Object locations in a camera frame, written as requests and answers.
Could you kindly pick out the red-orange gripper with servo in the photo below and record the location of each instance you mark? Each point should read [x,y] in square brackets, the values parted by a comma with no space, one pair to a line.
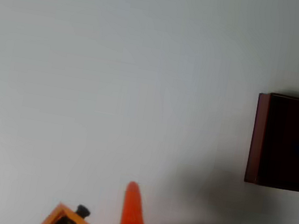
[131,218]

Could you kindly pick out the dark red box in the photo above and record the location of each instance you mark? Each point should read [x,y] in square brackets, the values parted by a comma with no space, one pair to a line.
[289,118]

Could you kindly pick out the black round knob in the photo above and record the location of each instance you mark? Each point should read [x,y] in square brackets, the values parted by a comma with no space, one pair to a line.
[83,210]

